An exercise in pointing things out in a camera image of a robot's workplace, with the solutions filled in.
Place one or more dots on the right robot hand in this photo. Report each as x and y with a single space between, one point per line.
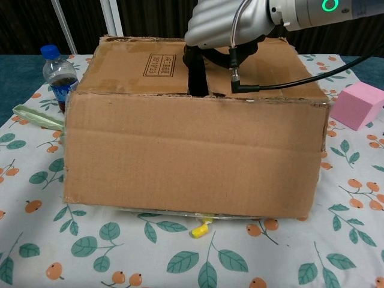
216 24

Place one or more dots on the brown cardboard box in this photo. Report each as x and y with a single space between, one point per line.
192 150

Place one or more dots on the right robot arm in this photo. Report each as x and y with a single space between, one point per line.
315 12

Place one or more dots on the pink foam cube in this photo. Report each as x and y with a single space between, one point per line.
354 108

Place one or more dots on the cola bottle blue cap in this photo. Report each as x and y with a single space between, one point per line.
58 75

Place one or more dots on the green lint roller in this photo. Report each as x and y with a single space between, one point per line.
36 116

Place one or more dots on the teal table cover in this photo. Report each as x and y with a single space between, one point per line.
18 78

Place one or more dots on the yellow banana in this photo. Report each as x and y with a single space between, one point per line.
199 231

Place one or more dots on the floral leaf print tablecloth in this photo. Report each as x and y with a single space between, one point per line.
90 255

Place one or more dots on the wide white frame post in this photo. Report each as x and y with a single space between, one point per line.
112 18

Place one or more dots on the thin grey frame post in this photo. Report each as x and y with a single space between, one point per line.
64 28

